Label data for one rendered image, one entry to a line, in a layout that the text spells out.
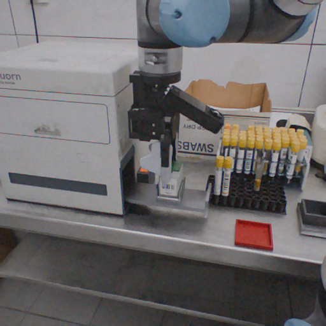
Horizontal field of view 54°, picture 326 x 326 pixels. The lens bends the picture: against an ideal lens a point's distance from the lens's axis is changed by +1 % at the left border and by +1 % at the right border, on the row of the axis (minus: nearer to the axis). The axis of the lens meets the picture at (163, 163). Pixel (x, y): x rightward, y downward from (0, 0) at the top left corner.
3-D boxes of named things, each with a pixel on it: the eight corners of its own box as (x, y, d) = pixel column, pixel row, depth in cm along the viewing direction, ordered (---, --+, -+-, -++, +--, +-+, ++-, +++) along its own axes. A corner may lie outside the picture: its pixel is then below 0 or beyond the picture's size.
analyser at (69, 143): (3, 200, 72) (-37, 60, 58) (64, 148, 95) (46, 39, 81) (135, 219, 66) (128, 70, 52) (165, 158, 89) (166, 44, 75)
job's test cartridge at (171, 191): (158, 198, 65) (158, 171, 62) (163, 186, 69) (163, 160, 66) (177, 201, 64) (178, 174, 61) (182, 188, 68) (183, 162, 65)
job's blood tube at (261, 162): (252, 198, 72) (258, 158, 67) (252, 195, 73) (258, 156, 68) (258, 199, 71) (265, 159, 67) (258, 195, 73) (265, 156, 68)
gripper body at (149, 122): (141, 127, 65) (138, 65, 59) (182, 130, 63) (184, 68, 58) (128, 142, 59) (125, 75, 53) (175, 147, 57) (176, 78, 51)
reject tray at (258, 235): (234, 244, 59) (234, 241, 59) (235, 221, 65) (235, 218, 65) (272, 251, 58) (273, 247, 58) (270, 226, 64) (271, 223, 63)
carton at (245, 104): (173, 156, 90) (174, 104, 83) (189, 120, 115) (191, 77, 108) (264, 166, 85) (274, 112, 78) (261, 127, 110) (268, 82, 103)
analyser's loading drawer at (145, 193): (108, 204, 67) (106, 183, 65) (119, 187, 73) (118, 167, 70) (207, 218, 63) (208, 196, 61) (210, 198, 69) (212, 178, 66)
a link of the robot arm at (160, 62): (186, 42, 55) (177, 50, 48) (185, 69, 58) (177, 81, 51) (144, 41, 57) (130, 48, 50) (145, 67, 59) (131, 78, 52)
